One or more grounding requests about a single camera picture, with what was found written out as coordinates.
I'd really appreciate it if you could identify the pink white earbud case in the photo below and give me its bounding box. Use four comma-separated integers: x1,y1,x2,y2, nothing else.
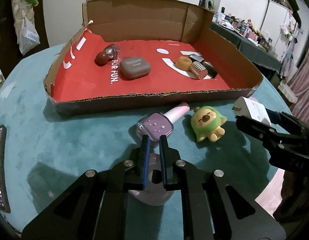
129,153,174,206

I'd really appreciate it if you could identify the white power adapter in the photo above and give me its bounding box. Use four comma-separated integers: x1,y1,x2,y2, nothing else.
232,96,272,126

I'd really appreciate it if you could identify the purple nail polish bottle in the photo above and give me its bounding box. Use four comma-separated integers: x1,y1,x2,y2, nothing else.
136,102,190,147

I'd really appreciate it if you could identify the green hooded capybara toy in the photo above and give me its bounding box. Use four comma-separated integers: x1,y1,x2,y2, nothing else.
191,106,227,142

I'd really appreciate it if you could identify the brown earbud case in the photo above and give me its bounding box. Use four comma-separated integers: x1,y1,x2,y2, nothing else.
120,56,151,80

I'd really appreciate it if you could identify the amber round jar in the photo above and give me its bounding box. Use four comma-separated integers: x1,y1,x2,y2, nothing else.
175,56,192,71

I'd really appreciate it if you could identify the pink curtain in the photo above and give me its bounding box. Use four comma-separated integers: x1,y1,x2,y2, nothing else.
287,64,309,126

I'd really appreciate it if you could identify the dark cluttered table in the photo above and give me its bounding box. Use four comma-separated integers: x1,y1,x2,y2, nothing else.
211,22,281,76

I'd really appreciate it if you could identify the teal fuzzy table cover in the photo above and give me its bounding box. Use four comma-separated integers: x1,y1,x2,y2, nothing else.
0,45,278,231

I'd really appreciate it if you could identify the black square perfume bottle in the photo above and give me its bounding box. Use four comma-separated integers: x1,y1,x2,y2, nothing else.
189,54,218,79

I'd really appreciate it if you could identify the studded rose gold cube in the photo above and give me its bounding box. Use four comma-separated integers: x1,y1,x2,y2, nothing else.
190,61,208,80

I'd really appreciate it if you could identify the dark red ball bottle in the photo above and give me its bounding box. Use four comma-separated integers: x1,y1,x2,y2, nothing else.
94,43,120,67

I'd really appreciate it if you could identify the cardboard box with red liner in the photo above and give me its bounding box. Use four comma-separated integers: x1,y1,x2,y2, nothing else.
43,0,263,115

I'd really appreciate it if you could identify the black smartphone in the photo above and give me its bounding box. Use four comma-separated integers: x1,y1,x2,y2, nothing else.
0,125,11,213

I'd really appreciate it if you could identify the white plastic bag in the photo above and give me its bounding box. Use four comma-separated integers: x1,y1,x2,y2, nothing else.
19,17,40,55

